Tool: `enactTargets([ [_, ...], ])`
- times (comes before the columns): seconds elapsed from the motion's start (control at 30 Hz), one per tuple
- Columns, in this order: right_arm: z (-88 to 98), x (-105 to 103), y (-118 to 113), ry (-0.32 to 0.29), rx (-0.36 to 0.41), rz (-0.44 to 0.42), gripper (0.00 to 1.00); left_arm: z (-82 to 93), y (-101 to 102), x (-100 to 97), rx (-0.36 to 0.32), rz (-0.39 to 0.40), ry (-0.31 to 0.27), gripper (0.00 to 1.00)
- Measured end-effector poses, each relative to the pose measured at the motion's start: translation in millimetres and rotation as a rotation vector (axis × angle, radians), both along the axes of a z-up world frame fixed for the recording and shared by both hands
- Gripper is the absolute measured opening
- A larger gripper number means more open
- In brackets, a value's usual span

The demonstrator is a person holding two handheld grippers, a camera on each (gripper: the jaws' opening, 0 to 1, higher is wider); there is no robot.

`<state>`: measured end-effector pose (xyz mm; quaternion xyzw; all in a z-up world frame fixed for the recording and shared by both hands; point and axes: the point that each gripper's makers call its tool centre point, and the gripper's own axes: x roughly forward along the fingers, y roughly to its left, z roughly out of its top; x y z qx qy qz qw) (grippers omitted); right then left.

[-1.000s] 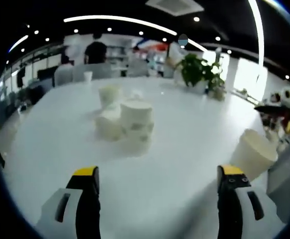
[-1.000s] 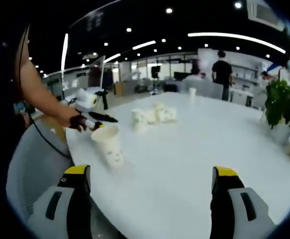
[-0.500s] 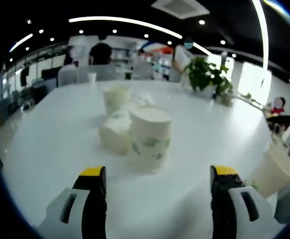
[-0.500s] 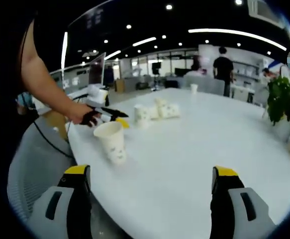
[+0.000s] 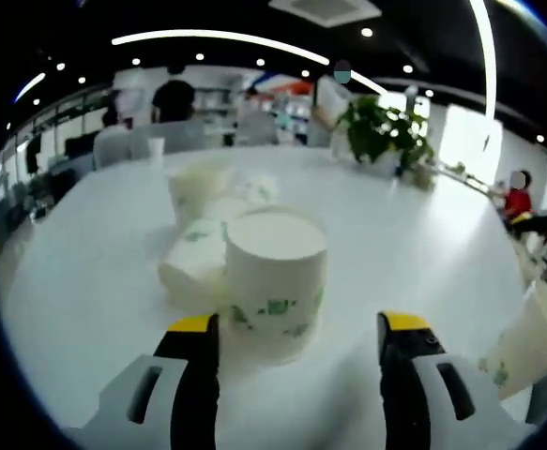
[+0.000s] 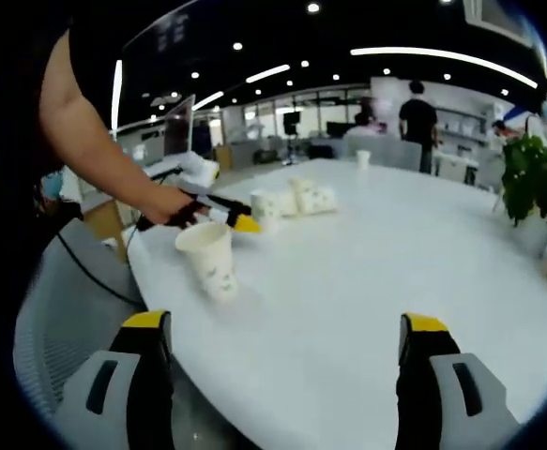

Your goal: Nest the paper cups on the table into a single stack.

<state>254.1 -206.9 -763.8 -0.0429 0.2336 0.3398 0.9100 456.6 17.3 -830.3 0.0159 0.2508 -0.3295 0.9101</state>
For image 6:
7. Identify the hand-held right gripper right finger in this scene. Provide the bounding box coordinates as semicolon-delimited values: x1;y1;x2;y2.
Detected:
396;312;521;450

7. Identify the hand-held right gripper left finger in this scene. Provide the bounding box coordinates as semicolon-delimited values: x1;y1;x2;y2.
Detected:
50;308;175;450

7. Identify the person's left hand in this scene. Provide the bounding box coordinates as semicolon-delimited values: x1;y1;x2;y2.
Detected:
137;187;209;232

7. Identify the cardboard box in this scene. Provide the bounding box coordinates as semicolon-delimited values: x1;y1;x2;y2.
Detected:
213;145;233;173

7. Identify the open laptop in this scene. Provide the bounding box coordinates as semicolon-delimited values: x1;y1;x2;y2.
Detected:
162;93;197;160

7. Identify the straight ceiling light strip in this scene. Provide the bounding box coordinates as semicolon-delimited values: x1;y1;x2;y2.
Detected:
245;64;292;85
110;59;124;132
191;90;225;113

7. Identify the black screen on stand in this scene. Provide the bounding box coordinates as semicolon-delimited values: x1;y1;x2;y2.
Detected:
281;111;303;166

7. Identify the wooden side desk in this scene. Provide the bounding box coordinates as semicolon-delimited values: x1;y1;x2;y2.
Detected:
82;196;129;264

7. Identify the grey mesh office chair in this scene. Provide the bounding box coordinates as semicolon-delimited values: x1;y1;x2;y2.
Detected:
345;134;383;163
380;140;423;173
12;218;148;423

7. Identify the person's dark clothing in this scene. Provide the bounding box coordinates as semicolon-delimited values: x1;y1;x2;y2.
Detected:
0;11;73;170

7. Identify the group of round ceiling lights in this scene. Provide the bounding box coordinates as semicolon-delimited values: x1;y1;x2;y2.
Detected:
145;2;511;112

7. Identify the white low cabinet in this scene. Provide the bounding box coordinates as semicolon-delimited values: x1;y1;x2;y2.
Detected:
434;157;481;188

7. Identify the curved ceiling light strip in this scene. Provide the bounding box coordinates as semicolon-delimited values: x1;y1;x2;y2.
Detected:
350;46;547;119

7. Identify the green potted plant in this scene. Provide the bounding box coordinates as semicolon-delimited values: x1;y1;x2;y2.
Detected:
501;134;547;246

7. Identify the ceiling air conditioner unit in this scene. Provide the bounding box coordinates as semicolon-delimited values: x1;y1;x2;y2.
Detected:
463;0;537;48

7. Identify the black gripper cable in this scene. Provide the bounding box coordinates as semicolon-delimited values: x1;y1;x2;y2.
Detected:
55;223;144;307

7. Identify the white wall shelf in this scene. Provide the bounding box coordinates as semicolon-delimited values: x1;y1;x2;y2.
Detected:
436;111;490;147

